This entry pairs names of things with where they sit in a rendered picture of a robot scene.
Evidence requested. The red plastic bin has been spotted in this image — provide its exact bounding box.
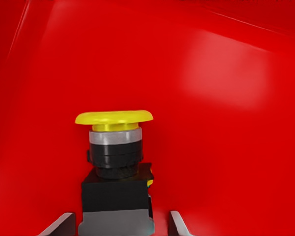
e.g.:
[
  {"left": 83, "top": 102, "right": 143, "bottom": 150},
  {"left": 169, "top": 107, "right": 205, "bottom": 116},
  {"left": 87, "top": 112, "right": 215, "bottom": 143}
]
[{"left": 0, "top": 0, "right": 295, "bottom": 236}]

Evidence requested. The yellow mushroom push button switch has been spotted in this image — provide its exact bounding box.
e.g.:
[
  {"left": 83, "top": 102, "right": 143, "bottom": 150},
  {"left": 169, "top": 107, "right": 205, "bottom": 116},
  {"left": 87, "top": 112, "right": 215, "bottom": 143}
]
[{"left": 75, "top": 110, "right": 155, "bottom": 236}]

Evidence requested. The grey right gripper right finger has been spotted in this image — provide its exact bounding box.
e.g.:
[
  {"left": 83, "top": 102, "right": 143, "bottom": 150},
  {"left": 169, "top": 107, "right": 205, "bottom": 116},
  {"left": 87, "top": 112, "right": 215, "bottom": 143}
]
[{"left": 168, "top": 210, "right": 193, "bottom": 236}]

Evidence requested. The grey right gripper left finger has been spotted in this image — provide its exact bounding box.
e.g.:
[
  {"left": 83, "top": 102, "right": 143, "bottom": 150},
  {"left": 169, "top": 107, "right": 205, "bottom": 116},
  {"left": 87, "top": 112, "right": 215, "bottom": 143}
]
[{"left": 37, "top": 212, "right": 76, "bottom": 236}]

